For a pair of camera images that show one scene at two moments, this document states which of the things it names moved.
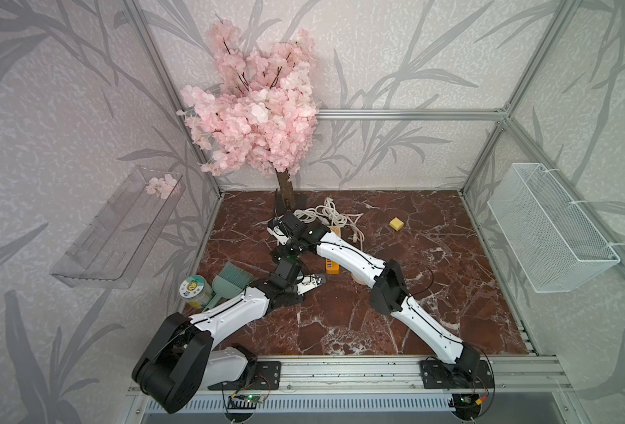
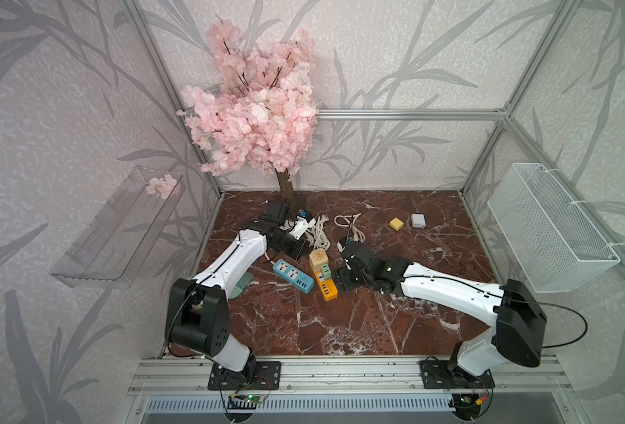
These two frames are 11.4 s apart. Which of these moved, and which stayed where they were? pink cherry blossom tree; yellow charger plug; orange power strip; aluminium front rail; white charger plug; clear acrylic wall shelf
Moved: white charger plug; orange power strip
Stayed: aluminium front rail; yellow charger plug; clear acrylic wall shelf; pink cherry blossom tree
